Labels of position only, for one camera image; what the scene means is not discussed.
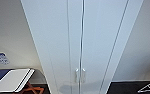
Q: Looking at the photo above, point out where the white door handle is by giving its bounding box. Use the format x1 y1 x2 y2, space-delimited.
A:
81 68 87 84
74 68 81 84

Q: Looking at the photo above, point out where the orange folding stand frame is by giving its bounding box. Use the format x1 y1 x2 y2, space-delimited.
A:
22 82 45 94

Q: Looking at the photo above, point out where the white wall sign blue print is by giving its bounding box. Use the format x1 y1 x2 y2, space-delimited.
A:
0 51 10 65

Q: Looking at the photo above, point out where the white wire drying rack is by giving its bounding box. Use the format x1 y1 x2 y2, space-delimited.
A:
137 78 150 94

